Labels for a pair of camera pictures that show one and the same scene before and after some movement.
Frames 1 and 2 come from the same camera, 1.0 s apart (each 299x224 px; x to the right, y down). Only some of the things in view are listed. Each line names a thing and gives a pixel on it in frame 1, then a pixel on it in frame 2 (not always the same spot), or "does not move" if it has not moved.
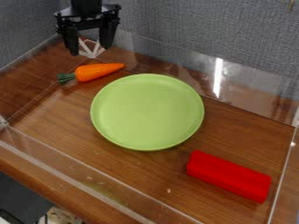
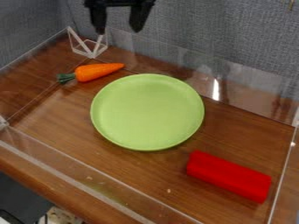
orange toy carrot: x=90 y=71 does not move
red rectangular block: x=229 y=176 does not move
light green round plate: x=147 y=112 does not move
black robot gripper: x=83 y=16 to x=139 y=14
